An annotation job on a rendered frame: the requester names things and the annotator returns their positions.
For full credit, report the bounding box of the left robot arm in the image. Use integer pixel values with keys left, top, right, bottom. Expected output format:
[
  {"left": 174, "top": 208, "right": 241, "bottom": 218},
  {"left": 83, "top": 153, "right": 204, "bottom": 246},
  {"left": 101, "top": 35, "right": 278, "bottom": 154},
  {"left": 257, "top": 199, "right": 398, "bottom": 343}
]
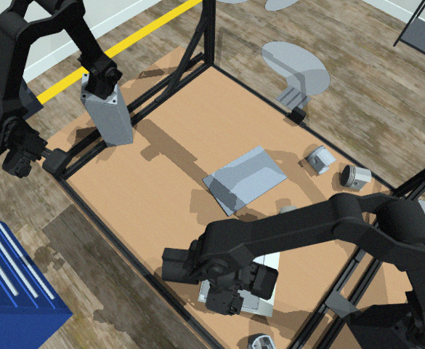
[{"left": 161, "top": 192, "right": 425, "bottom": 349}]

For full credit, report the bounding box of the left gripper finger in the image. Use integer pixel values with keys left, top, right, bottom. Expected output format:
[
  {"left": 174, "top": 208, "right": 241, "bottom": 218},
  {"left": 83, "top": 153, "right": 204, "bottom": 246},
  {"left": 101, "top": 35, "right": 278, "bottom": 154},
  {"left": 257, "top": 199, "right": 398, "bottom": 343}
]
[{"left": 241, "top": 261, "right": 260, "bottom": 292}]

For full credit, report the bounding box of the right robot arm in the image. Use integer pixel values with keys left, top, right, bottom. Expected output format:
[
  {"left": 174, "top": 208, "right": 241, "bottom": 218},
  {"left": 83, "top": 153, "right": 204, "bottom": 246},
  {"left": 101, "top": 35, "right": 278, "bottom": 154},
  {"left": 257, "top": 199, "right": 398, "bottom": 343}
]
[{"left": 0, "top": 0, "right": 123, "bottom": 178}]

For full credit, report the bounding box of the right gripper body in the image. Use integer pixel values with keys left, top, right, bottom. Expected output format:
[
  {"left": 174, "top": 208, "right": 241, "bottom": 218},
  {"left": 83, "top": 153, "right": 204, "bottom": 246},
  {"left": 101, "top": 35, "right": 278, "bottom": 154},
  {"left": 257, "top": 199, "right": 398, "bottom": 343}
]
[{"left": 5, "top": 128, "right": 72, "bottom": 177}]

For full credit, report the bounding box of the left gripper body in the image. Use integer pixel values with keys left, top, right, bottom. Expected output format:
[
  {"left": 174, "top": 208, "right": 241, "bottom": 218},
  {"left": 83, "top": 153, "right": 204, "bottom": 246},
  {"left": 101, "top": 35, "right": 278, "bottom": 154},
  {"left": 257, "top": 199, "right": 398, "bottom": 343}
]
[{"left": 189, "top": 239, "right": 278, "bottom": 300}]

